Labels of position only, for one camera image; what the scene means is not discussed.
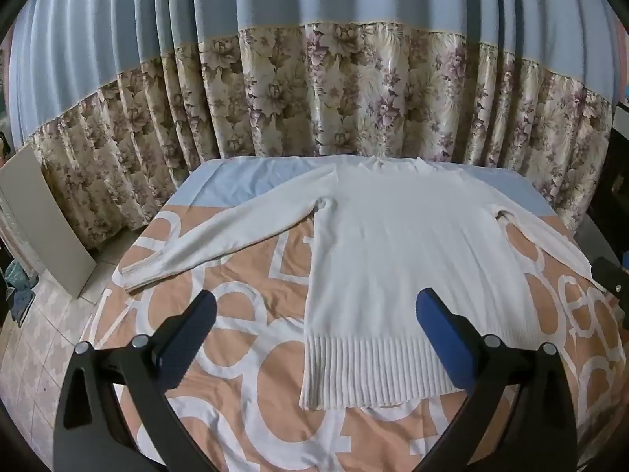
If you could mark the dark furniture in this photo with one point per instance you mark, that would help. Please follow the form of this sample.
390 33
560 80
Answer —
609 182

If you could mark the white knit sweater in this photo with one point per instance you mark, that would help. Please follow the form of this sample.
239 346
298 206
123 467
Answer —
393 255

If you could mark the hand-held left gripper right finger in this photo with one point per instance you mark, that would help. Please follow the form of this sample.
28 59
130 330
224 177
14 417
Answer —
449 349

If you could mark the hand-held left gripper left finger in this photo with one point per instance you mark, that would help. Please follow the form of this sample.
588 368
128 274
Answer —
183 349

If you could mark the blue floral curtain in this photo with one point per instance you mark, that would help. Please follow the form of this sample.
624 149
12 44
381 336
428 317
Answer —
314 83

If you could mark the white board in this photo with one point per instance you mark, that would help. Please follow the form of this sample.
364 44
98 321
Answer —
46 226

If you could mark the pile of dark clothes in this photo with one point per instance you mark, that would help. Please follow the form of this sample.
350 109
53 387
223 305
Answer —
17 290

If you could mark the orange and blue printed bedsheet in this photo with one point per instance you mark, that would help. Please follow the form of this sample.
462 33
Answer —
255 354

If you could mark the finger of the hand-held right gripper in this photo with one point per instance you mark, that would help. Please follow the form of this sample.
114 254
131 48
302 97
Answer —
612 280

